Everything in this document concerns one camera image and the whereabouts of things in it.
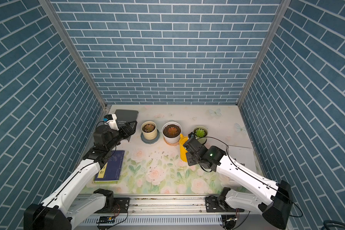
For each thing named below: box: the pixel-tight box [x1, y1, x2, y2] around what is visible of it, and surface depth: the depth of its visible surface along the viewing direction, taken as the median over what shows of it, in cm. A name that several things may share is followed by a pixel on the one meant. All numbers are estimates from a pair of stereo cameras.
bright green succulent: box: [195, 128, 206, 138], surface depth 95 cm
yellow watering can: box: [179, 133, 189, 163], surface depth 82 cm
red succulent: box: [167, 126, 178, 137], surface depth 94 cm
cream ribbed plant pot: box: [140, 120, 158, 140], surface depth 98 cm
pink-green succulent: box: [144, 124, 155, 133], surface depth 98 cm
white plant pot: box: [161, 121, 183, 144], surface depth 95 cm
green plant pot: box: [193, 125, 208, 145], surface depth 96 cm
